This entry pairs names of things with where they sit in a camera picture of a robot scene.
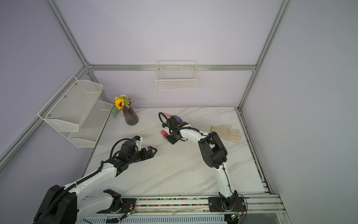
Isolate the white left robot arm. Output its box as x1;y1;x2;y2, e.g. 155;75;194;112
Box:
33;138;157;224

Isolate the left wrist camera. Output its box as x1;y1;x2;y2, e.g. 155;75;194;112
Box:
132;136;144;142

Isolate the upper white mesh shelf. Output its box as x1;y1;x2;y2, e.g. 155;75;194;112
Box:
38;76;103;132

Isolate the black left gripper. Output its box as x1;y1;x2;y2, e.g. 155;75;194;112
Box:
128;146;157;165

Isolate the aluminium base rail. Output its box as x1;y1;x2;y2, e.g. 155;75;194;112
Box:
50;194;289;224

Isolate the lower white mesh shelf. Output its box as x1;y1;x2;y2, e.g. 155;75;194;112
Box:
68;100;112;148

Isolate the white wire wall basket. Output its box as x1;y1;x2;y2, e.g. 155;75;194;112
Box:
155;60;197;90

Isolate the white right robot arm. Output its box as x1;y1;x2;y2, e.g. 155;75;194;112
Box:
158;113;247;214

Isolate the white knit work glove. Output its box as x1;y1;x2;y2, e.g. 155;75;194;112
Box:
211;125;242;143

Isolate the dark glass vase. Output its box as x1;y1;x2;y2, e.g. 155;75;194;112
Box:
123;107;139;126

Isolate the aluminium frame post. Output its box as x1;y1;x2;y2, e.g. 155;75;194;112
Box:
238;0;292;112

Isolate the white mesh shelf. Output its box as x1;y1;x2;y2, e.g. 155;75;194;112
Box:
38;76;103;132
68;100;112;148

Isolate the purple garden trowel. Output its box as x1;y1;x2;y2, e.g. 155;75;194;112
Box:
164;113;183;123

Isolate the sunflower bouquet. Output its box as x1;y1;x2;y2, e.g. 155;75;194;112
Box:
112;95;133;119

